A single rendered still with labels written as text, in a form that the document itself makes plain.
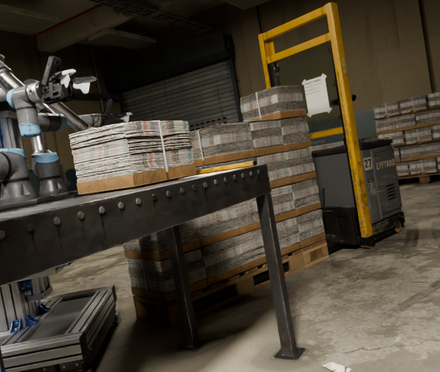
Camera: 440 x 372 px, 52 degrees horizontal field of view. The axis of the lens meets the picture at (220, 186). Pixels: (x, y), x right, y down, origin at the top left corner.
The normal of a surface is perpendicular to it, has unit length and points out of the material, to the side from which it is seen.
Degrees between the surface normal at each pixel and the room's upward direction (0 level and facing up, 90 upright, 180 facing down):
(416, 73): 90
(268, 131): 90
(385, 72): 90
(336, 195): 90
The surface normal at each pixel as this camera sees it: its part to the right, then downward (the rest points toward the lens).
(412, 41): -0.51, 0.14
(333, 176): -0.74, 0.16
